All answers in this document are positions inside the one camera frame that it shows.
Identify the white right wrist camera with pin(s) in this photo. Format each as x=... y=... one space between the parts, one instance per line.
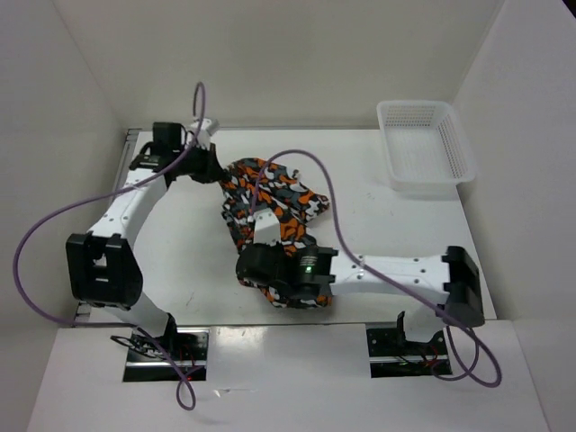
x=267 y=228

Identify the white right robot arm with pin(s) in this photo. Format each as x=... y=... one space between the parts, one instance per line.
x=447 y=286

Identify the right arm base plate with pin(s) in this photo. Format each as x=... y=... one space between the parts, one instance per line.
x=389 y=358

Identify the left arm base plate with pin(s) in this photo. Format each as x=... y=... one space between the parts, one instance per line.
x=145 y=364

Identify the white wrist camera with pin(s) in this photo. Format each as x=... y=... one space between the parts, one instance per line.
x=200 y=133
x=267 y=228

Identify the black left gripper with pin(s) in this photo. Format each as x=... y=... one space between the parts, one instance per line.
x=211 y=171

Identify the white perforated plastic basket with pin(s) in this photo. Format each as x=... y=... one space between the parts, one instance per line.
x=425 y=147

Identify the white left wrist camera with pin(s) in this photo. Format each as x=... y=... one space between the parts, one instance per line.
x=200 y=133

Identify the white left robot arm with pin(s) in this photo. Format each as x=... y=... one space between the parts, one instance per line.
x=103 y=270

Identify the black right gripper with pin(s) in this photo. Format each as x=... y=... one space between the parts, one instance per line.
x=278 y=247

